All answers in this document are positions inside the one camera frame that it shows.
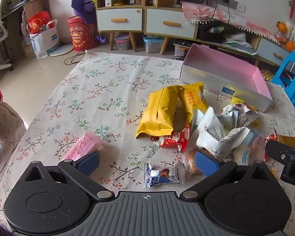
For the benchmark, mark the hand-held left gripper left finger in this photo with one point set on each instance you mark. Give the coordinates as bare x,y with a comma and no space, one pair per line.
88,163

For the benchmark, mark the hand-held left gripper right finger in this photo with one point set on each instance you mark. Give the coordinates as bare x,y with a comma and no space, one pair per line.
207,163

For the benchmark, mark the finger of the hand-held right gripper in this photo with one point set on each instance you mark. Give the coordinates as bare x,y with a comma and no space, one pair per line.
277,148

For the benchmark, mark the small red candy packet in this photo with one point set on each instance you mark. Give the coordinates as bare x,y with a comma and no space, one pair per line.
271,137

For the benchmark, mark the gold foil packet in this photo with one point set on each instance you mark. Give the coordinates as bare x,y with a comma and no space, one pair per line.
288,142

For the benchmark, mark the clear wafer biscuit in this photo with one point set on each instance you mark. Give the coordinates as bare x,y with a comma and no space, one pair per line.
189,163

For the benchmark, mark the pink snack packet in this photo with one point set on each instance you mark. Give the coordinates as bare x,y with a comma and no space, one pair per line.
81,145

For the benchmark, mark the white red crinkled snack packet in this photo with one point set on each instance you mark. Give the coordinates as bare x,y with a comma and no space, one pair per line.
211,132
243,114

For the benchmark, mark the silver blue candy packet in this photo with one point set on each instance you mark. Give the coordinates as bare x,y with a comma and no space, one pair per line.
159,175

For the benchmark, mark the small yellow snack packet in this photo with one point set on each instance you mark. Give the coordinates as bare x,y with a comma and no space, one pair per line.
237,100

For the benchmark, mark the pink cardboard box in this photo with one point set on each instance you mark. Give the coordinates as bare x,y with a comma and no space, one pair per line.
211,61

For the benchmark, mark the egg carton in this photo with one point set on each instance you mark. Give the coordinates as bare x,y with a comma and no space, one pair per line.
266,75

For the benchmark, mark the blue plastic stool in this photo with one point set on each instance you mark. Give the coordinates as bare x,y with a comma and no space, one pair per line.
292,64

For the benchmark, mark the orange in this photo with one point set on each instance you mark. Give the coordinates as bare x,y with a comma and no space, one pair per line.
290,46
282,27

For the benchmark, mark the glass jar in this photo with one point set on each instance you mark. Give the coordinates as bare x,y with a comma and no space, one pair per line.
280,37

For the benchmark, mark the stack of papers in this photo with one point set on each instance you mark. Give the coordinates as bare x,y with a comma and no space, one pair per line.
238,41

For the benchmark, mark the round white floor base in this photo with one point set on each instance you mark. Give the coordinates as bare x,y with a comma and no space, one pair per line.
64,50

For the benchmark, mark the clear storage bin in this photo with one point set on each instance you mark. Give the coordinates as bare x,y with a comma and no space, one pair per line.
123,43

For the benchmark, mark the black bag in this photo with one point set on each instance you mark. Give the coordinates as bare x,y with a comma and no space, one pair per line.
209,35

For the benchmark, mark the white shopping bag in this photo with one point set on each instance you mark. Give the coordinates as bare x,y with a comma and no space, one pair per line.
43,43

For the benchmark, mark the red printed barrel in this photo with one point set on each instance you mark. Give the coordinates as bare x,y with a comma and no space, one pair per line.
80,34

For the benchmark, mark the blue lid storage bin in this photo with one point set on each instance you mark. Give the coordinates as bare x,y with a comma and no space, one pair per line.
152,45

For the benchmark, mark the low wooden cabinet white drawer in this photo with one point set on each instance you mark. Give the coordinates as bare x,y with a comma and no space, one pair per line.
170,24

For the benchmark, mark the wooden shelf cabinet white drawer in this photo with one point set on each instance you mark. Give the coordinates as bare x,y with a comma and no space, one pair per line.
119,21

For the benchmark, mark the red gift bag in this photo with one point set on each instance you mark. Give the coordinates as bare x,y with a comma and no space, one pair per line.
38,22

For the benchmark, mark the pink floral cloth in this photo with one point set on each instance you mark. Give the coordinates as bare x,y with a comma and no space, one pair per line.
204,12

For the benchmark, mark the purple plush toy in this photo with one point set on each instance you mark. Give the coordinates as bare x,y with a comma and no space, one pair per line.
84,7

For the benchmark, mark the office chair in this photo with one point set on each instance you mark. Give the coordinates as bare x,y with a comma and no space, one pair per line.
0,32

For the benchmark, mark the small white carton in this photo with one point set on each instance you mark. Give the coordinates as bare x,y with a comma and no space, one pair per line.
110,0

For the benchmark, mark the brown cardboard box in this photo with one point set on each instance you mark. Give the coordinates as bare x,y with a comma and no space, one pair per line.
162,2

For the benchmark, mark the wall socket strip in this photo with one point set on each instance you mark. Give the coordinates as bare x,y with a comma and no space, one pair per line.
233,5

